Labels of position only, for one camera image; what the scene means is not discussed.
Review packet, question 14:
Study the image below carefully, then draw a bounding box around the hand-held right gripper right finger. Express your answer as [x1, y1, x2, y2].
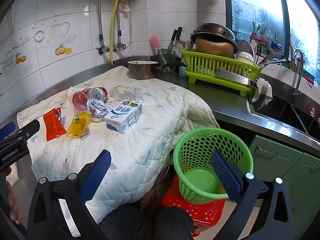
[210, 150, 294, 240]

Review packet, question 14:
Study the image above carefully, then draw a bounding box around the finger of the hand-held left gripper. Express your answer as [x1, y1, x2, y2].
[0, 119, 41, 151]
[0, 121, 16, 140]

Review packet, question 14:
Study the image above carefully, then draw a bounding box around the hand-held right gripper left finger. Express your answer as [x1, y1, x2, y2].
[26, 149, 112, 240]

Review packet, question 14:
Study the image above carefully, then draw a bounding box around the orange snack packet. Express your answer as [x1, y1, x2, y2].
[43, 107, 67, 142]

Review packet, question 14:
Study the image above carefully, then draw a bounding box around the green plastic basket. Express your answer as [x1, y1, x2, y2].
[173, 127, 254, 205]

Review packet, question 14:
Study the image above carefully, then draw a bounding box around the yellow plastic wrapper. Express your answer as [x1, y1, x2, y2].
[66, 111, 91, 139]

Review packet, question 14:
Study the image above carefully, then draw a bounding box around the white blue milk carton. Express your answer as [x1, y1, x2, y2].
[104, 99, 144, 134]

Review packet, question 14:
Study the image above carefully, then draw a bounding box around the paper ball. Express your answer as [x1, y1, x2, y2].
[86, 98, 108, 118]

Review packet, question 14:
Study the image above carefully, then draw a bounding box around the crushed drink can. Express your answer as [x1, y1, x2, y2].
[86, 87, 109, 104]

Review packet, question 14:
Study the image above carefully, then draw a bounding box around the person's left hand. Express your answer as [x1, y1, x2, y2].
[0, 166, 24, 227]

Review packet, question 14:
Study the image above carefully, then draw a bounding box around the person's left leg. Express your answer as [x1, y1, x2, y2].
[98, 203, 151, 240]

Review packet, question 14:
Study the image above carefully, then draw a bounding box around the person's leg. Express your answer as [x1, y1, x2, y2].
[98, 203, 151, 240]
[152, 206, 195, 240]

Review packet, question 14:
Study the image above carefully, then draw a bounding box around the red plastic stool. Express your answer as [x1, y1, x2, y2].
[161, 174, 226, 236]

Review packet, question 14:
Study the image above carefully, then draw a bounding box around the red flowered plastic cup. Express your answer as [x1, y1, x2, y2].
[72, 89, 92, 112]

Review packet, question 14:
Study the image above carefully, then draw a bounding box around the green cabinet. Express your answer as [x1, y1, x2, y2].
[247, 134, 320, 240]

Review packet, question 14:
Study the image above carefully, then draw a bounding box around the white quilted cloth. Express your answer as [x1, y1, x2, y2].
[17, 66, 220, 224]

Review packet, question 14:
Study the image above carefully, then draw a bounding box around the person's right leg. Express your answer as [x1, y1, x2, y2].
[152, 206, 195, 240]

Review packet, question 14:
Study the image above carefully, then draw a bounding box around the steel sink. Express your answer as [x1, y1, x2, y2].
[246, 94, 320, 142]

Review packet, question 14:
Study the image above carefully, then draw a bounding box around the clear plastic bottle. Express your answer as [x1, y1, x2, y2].
[109, 85, 144, 103]

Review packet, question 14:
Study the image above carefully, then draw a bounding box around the white dishcloth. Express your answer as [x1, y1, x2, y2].
[251, 78, 273, 108]

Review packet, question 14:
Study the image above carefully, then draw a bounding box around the steel cleaver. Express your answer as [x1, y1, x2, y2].
[214, 67, 258, 87]

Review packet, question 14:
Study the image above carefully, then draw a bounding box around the green dish rack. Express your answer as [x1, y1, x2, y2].
[179, 49, 263, 98]

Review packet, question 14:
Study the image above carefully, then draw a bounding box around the steel faucet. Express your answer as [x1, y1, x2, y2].
[290, 48, 306, 95]

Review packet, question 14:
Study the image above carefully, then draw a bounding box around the stack of white bowls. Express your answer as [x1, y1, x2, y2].
[235, 51, 255, 64]

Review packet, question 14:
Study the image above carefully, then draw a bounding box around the bundle of metal utensils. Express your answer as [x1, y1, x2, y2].
[255, 54, 287, 68]

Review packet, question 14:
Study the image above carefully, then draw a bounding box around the brown clay pot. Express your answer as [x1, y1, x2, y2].
[195, 36, 235, 59]

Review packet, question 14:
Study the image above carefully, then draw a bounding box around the white plate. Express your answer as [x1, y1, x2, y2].
[236, 39, 254, 55]

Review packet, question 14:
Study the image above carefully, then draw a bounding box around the green glass jar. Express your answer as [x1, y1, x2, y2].
[157, 48, 173, 64]

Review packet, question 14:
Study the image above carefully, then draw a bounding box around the wooden spatula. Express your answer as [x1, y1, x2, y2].
[175, 42, 186, 56]

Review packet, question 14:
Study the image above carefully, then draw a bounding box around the blue plant container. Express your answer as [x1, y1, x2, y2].
[270, 33, 283, 52]

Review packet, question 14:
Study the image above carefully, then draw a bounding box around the sprouting onion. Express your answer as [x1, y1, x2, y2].
[259, 27, 269, 46]
[249, 21, 260, 43]

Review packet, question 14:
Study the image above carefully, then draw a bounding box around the pink bottle brush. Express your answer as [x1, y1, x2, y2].
[149, 35, 162, 53]

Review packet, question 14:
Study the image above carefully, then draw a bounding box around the black wok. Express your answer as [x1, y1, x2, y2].
[190, 22, 238, 53]

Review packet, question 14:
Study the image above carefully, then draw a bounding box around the window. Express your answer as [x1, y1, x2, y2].
[223, 0, 320, 79]

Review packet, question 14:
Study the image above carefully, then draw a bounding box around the metal pot with black handle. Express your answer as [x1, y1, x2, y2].
[127, 60, 187, 81]

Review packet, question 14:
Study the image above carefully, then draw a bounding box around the braided metal hose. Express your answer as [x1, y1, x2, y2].
[92, 0, 104, 48]
[116, 0, 133, 51]

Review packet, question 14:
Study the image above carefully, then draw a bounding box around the yellow gas hose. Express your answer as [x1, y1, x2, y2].
[109, 0, 122, 64]

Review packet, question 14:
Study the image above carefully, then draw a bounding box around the black handled knife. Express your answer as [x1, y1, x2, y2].
[168, 27, 184, 51]

